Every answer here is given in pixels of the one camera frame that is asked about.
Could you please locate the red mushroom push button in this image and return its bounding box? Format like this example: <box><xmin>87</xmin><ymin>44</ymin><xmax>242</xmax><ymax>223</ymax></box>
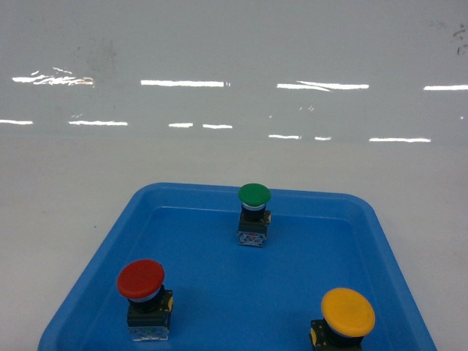
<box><xmin>116</xmin><ymin>259</ymin><xmax>173</xmax><ymax>341</ymax></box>

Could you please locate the yellow mushroom push button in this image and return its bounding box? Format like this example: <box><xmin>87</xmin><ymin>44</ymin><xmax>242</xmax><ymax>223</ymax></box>
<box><xmin>309</xmin><ymin>287</ymin><xmax>376</xmax><ymax>350</ymax></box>

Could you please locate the green mushroom push button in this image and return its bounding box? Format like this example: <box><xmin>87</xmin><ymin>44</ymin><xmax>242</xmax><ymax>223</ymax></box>
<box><xmin>237</xmin><ymin>183</ymin><xmax>271</xmax><ymax>248</ymax></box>

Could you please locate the blue plastic tray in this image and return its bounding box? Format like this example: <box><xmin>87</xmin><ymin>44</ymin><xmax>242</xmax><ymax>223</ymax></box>
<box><xmin>39</xmin><ymin>183</ymin><xmax>435</xmax><ymax>350</ymax></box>

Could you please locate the white whiteboard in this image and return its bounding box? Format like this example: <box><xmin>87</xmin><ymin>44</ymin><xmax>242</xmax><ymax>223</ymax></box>
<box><xmin>1</xmin><ymin>1</ymin><xmax>467</xmax><ymax>146</ymax></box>

